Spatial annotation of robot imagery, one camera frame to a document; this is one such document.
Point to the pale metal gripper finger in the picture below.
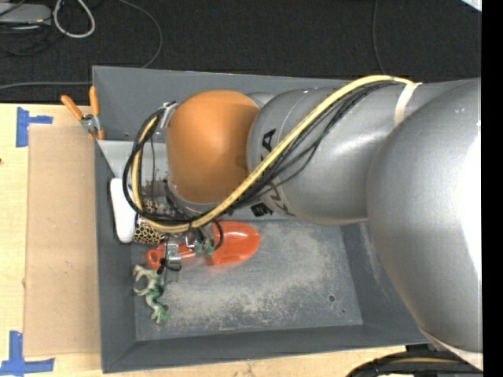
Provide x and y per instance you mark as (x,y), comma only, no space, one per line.
(173,253)
(173,274)

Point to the grey metal bin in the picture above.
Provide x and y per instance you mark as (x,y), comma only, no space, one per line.
(275,289)

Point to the brown cardboard board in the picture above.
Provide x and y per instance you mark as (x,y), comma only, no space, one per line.
(59,242)

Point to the yellow and black spotted cloth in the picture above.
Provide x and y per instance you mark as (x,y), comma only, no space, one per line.
(147,234)

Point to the white oblong bottle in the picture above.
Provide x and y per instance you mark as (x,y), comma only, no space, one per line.
(122,214)

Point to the orange plastic toy shovel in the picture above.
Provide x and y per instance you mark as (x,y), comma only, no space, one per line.
(236,246)

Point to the green toy lizard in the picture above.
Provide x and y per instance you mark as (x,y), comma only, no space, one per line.
(151,293)

